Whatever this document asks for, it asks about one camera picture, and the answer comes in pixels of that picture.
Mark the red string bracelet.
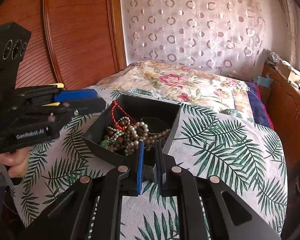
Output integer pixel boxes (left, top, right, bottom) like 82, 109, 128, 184
111, 100, 137, 131

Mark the floral quilt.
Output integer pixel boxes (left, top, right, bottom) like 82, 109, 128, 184
97, 60, 253, 118

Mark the cardboard box on cabinet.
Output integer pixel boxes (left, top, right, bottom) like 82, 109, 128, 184
277, 60, 300, 83

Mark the black square jewelry box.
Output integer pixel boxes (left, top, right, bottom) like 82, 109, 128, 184
82, 95, 181, 181

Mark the blue blanket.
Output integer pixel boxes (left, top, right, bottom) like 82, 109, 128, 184
245, 82, 274, 129

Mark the wooden wardrobe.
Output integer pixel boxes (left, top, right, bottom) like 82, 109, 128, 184
0, 0, 127, 89

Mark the person's left hand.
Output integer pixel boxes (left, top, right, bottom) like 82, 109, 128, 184
0, 147, 30, 178

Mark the teal tissue pack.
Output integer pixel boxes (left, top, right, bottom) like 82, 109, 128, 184
253, 74, 273, 88

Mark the green leaf print bedsheet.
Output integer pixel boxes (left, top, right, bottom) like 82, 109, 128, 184
13, 89, 288, 239

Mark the yellow plush toy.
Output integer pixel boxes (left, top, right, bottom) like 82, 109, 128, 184
40, 83, 65, 106

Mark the white pearl necklace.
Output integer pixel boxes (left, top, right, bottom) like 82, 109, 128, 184
106, 115, 171, 156

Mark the wooden side cabinet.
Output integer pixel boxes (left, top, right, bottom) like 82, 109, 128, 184
262, 64, 300, 169

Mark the sheer circle pattern curtain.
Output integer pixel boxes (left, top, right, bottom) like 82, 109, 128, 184
121, 0, 265, 72

